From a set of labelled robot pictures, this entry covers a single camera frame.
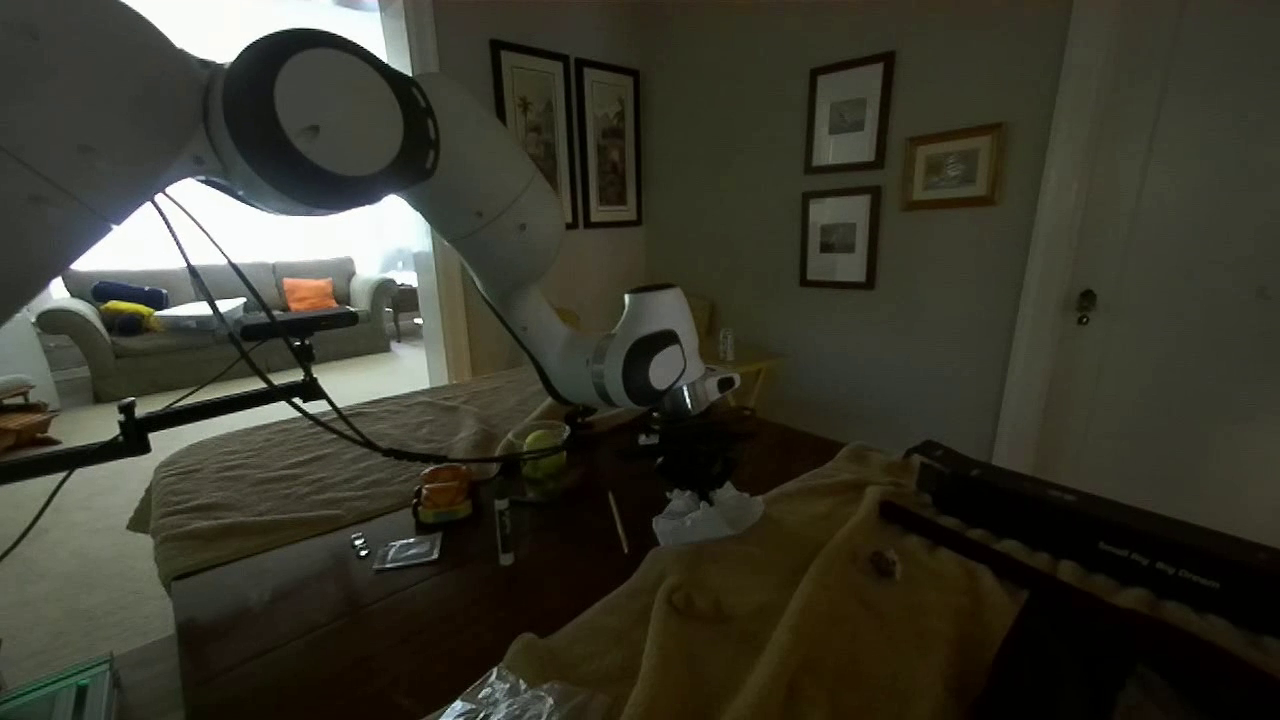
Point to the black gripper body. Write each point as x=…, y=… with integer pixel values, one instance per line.
x=695, y=431

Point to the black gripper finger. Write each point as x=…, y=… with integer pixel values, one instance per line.
x=718, y=473
x=683, y=477

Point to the white paper towel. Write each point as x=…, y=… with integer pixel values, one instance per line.
x=705, y=516

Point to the white marker with green cap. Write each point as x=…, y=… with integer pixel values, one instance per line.
x=504, y=530

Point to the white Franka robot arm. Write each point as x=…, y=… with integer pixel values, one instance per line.
x=320, y=125

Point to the tan yellow terry towel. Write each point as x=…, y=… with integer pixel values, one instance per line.
x=814, y=614

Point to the yellow chair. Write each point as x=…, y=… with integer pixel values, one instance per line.
x=748, y=374

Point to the thin wooden stick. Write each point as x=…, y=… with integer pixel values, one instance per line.
x=619, y=526

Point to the yellow green tennis ball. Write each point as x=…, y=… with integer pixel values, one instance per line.
x=544, y=446

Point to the orange plastic toy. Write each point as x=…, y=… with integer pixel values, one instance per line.
x=447, y=496

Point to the small dark framed picture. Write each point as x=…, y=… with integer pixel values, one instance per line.
x=851, y=115
x=839, y=237

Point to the clear plastic bag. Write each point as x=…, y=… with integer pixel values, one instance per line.
x=515, y=698

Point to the crinkled plastic wrapper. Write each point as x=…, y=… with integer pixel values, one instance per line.
x=410, y=549

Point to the tall dark framed picture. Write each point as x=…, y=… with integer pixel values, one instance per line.
x=533, y=121
x=611, y=146

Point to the small silver object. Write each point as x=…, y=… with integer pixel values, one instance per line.
x=361, y=546

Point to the wood framed picture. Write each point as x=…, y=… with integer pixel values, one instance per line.
x=955, y=168

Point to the long black box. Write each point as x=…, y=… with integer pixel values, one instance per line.
x=1105, y=534

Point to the dark door knob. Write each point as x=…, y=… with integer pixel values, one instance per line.
x=1085, y=307

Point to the orange pillow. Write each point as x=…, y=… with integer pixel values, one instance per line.
x=310, y=299

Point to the black long stand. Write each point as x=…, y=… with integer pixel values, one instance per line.
x=1133, y=640

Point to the white door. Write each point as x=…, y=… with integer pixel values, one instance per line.
x=1175, y=265

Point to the white sheet on sofa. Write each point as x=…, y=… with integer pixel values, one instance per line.
x=192, y=311

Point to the grey sofa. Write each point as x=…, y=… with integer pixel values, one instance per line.
x=175, y=353

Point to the yellow pillow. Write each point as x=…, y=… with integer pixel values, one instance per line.
x=129, y=318

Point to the dark blue pillow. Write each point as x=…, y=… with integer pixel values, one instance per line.
x=129, y=293

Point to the black stereo camera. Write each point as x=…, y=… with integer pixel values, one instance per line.
x=285, y=325

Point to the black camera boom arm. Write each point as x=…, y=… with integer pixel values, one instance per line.
x=83, y=446

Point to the green lit metal base frame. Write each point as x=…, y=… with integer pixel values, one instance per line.
x=63, y=693

